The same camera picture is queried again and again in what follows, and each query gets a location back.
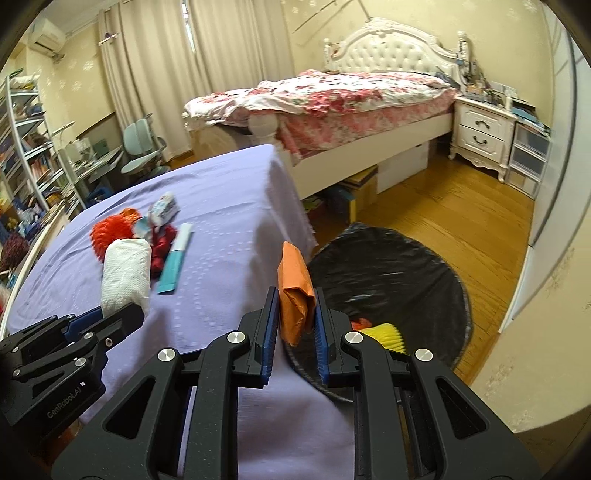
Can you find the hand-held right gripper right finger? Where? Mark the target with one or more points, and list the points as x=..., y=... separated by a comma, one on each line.
x=322, y=344

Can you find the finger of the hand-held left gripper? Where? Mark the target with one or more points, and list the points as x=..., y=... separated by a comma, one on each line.
x=115, y=327
x=85, y=321

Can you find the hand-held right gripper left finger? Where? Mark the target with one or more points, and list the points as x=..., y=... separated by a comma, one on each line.
x=270, y=334

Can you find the orange packet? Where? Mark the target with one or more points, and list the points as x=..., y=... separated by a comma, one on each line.
x=294, y=295

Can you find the white paper towel roll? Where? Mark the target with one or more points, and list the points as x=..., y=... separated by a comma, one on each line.
x=124, y=274

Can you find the teal white tube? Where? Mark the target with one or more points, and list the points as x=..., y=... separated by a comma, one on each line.
x=171, y=270

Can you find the red spiky ball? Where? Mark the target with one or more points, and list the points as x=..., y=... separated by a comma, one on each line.
x=107, y=230

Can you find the bin with black bag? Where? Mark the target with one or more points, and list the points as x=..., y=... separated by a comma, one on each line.
x=392, y=272

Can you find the small red scrap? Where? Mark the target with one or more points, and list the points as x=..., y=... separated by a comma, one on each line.
x=361, y=323

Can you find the yellow foam fruit net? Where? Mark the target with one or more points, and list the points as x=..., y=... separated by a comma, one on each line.
x=385, y=337

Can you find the dark red fluffy item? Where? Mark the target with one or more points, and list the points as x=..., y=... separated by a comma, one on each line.
x=13, y=254

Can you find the orange peel scrap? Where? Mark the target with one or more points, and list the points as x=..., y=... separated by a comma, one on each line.
x=130, y=214

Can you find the crumpled white orange wrapper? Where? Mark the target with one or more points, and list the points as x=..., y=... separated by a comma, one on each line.
x=161, y=210

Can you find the stack of picture books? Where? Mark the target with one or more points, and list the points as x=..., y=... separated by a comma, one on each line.
x=318, y=207

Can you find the purple tablecloth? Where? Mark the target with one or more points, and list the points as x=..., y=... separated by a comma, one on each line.
x=221, y=203

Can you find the white study desk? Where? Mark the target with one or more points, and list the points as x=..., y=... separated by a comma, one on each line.
x=99, y=161

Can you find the cardboard box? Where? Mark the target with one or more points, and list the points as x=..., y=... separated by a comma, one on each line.
x=364, y=189

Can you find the light blue desk chair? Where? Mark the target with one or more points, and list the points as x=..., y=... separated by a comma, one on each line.
x=143, y=143

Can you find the white bookshelf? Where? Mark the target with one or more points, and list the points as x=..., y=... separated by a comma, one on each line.
x=27, y=138

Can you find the white storage box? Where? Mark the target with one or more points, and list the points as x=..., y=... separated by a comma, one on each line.
x=401, y=168

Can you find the floral pink bedspread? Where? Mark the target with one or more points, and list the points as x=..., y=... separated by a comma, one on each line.
x=323, y=94

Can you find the beige curtain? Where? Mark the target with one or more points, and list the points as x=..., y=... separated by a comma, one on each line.
x=147, y=69
x=240, y=41

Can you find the white nightstand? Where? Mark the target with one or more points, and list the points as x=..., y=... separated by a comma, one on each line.
x=480, y=127

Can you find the clear plastic drawer unit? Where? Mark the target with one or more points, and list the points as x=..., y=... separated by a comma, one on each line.
x=528, y=157

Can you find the white air conditioner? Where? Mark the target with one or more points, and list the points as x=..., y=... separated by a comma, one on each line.
x=46, y=39

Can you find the white floral bed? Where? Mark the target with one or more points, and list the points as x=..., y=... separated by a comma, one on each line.
x=392, y=50

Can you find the pile of small bedside items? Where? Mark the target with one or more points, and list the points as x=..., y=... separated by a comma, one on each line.
x=480, y=81

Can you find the stack of blue books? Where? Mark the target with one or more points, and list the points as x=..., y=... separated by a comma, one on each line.
x=531, y=115

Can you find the white wardrobe door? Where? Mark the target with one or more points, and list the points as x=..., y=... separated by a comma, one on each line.
x=561, y=138

